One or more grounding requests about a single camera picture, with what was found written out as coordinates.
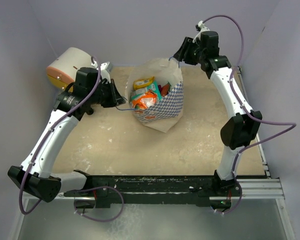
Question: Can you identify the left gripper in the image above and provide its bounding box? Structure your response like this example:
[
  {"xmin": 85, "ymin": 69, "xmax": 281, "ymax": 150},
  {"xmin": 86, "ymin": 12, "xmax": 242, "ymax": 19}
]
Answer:
[{"xmin": 88, "ymin": 79, "xmax": 126, "ymax": 108}]

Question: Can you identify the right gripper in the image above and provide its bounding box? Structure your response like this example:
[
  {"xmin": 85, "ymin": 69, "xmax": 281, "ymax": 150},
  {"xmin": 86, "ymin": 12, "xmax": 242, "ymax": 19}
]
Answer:
[{"xmin": 173, "ymin": 37, "xmax": 205, "ymax": 66}]

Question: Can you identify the orange snack packet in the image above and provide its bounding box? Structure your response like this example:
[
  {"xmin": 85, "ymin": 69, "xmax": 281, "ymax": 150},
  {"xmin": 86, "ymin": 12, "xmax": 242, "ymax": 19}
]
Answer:
[{"xmin": 130, "ymin": 91, "xmax": 157, "ymax": 110}]

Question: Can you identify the teal snack packet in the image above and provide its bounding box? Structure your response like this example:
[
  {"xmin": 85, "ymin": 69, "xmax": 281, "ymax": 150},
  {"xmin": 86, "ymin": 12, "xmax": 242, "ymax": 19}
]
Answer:
[{"xmin": 131, "ymin": 81, "xmax": 162, "ymax": 100}]

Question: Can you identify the checkered paper bag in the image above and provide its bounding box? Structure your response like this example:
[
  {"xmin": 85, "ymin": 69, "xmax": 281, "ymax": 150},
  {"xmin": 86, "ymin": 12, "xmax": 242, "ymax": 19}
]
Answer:
[{"xmin": 125, "ymin": 58, "xmax": 184, "ymax": 133}]

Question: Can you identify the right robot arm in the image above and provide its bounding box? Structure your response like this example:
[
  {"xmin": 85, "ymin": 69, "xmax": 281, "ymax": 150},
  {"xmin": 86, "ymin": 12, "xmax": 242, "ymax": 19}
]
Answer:
[{"xmin": 173, "ymin": 28, "xmax": 263, "ymax": 196}]

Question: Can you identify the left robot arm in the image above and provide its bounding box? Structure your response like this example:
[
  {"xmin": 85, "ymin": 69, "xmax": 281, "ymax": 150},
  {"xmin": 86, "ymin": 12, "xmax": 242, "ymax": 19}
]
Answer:
[{"xmin": 7, "ymin": 63, "xmax": 125, "ymax": 203}]

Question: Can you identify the red chips bag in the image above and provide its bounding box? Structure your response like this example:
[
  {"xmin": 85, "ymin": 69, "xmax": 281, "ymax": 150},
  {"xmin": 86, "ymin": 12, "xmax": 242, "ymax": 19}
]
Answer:
[{"xmin": 158, "ymin": 83, "xmax": 171, "ymax": 97}]

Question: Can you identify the yellow snack packet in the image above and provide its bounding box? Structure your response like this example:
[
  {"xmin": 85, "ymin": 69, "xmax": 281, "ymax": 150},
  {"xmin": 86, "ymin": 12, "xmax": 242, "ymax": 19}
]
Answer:
[{"xmin": 133, "ymin": 76, "xmax": 155, "ymax": 91}]

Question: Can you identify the white cylindrical container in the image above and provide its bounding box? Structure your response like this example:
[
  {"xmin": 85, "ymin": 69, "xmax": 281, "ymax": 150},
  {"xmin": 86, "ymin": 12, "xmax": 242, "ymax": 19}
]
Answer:
[{"xmin": 46, "ymin": 47, "xmax": 92, "ymax": 91}]

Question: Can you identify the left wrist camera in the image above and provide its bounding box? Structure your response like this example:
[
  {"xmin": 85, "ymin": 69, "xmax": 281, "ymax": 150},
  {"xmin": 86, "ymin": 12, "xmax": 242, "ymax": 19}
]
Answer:
[{"xmin": 100, "ymin": 61, "xmax": 113, "ymax": 83}]

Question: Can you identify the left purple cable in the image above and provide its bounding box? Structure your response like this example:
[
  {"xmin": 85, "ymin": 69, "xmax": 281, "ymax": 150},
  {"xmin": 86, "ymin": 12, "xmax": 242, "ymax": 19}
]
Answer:
[{"xmin": 18, "ymin": 56, "xmax": 102, "ymax": 215}]

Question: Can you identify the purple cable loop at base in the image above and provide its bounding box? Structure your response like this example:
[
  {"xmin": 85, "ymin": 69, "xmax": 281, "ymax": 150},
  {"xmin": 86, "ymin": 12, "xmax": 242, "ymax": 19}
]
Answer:
[{"xmin": 73, "ymin": 186, "xmax": 125, "ymax": 223}]

